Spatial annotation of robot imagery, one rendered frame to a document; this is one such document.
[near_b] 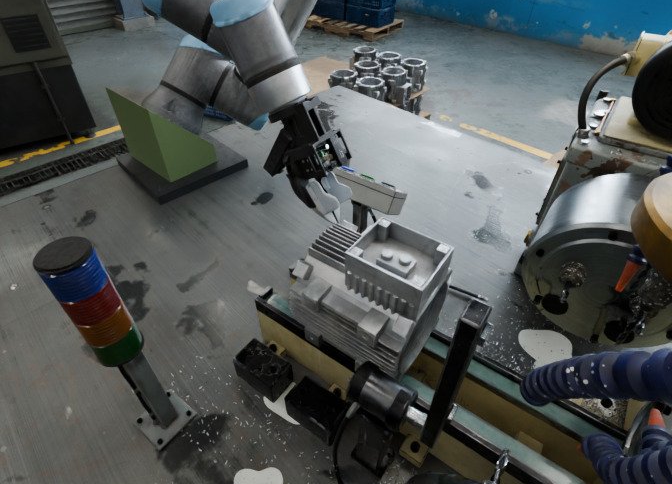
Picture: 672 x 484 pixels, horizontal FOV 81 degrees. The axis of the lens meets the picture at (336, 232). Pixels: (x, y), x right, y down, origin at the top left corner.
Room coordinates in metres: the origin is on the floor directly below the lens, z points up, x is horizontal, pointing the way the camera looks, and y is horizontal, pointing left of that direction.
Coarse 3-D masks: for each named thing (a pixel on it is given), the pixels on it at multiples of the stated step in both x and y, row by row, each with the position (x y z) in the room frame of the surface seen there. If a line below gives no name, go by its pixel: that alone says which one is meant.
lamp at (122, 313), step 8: (120, 296) 0.34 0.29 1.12; (120, 304) 0.33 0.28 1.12; (120, 312) 0.32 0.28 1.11; (128, 312) 0.34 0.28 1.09; (104, 320) 0.30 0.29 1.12; (112, 320) 0.31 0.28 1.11; (120, 320) 0.32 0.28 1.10; (128, 320) 0.33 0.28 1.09; (80, 328) 0.30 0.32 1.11; (88, 328) 0.29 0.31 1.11; (96, 328) 0.30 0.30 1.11; (104, 328) 0.30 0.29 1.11; (112, 328) 0.30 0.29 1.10; (120, 328) 0.31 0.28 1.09; (128, 328) 0.32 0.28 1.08; (88, 336) 0.29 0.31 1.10; (96, 336) 0.29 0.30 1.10; (104, 336) 0.30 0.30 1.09; (112, 336) 0.30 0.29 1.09; (120, 336) 0.31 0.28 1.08; (96, 344) 0.29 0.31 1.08; (104, 344) 0.30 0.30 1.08
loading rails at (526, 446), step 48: (288, 336) 0.45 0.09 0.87; (432, 336) 0.42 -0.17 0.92; (336, 384) 0.38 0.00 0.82; (432, 384) 0.38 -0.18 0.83; (480, 384) 0.33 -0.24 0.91; (480, 432) 0.25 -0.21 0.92; (528, 432) 0.28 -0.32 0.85; (576, 432) 0.25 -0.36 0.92; (624, 432) 0.25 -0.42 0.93; (480, 480) 0.22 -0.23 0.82; (528, 480) 0.19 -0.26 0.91; (576, 480) 0.19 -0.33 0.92
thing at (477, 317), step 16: (480, 304) 0.22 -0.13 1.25; (464, 320) 0.21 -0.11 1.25; (480, 320) 0.21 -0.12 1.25; (464, 336) 0.20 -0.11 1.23; (480, 336) 0.20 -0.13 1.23; (448, 352) 0.21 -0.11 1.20; (464, 352) 0.20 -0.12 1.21; (448, 368) 0.21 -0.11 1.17; (464, 368) 0.20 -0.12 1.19; (448, 384) 0.20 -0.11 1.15; (432, 400) 0.21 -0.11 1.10; (448, 400) 0.20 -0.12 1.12; (432, 416) 0.21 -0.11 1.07; (448, 416) 0.20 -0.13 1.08; (432, 432) 0.20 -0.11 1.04; (432, 448) 0.20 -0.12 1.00
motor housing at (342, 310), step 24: (336, 240) 0.47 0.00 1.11; (312, 264) 0.44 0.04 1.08; (336, 264) 0.42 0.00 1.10; (336, 288) 0.40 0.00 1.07; (312, 312) 0.38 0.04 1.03; (336, 312) 0.36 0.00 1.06; (360, 312) 0.36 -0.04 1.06; (384, 312) 0.35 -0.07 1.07; (432, 312) 0.43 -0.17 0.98; (336, 336) 0.36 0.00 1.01; (384, 336) 0.33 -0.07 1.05; (384, 360) 0.31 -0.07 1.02; (408, 360) 0.35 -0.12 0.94
